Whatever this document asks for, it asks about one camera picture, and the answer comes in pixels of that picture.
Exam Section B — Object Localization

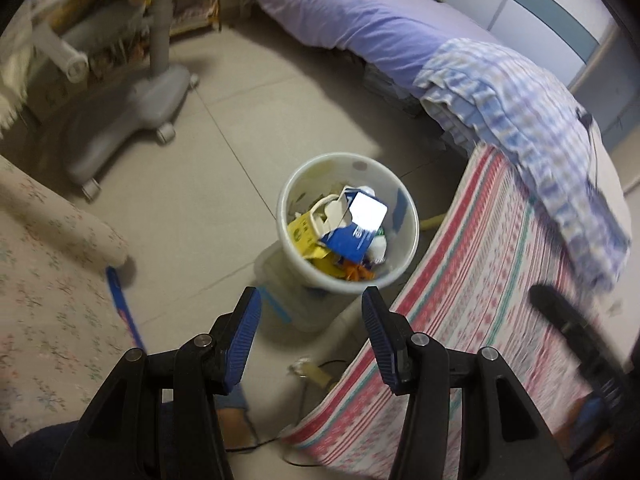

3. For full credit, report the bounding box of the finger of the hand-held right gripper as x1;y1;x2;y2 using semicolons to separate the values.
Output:
529;284;626;396

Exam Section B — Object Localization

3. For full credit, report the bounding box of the grey wheeled chair base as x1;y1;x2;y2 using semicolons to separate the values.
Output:
60;0;201;203

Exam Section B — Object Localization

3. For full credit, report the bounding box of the person's dark trouser leg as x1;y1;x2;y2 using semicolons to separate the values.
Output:
10;420;86;480

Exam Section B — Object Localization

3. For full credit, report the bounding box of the blue and white carton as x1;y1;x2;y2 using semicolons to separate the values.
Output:
319;186;390;263

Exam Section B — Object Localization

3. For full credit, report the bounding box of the floral beige cushion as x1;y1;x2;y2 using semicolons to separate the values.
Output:
0;155;146;446

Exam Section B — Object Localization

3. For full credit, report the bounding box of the cluttered low shelf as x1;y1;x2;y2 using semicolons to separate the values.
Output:
30;0;223;61

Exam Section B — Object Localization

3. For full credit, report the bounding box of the purple bed sheet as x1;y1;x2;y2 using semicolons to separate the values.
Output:
227;0;501;98

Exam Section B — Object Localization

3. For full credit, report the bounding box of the orange wrapper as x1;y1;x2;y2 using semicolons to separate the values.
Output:
342;262;376;281

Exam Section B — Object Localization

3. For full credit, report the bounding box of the yellow snack packet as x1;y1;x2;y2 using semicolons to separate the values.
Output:
287;212;341;276

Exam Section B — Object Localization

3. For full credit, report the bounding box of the white ribbed roll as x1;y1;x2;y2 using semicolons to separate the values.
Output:
30;25;91;86

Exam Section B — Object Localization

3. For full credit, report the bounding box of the red striped patterned blanket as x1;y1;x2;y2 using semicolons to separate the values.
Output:
282;142;621;480

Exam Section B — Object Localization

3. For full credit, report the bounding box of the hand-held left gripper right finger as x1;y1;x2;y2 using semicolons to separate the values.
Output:
361;286;571;480

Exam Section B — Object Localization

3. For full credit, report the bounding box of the blue slipper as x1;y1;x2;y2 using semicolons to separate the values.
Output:
215;382;256;441

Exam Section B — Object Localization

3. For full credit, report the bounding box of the black floor cable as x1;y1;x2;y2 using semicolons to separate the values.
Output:
225;357;351;466

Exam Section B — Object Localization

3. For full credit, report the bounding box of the white plastic waste bin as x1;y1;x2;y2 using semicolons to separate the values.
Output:
276;152;420;295

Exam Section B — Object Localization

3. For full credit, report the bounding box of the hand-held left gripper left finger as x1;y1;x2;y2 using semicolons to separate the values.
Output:
50;286;263;480

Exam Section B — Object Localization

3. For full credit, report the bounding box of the white plastic container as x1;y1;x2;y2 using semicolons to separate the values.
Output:
307;195;351;236

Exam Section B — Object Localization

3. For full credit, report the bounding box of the blue checked blanket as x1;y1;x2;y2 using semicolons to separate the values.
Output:
415;37;631;293

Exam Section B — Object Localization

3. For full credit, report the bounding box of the yellow plug adapter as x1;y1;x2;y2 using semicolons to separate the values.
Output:
287;357;336;391

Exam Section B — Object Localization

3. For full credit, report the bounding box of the cream fringed cloth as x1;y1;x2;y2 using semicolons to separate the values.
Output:
0;10;36;131

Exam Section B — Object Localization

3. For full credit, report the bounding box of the white paper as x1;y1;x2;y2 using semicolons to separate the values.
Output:
367;237;391;266

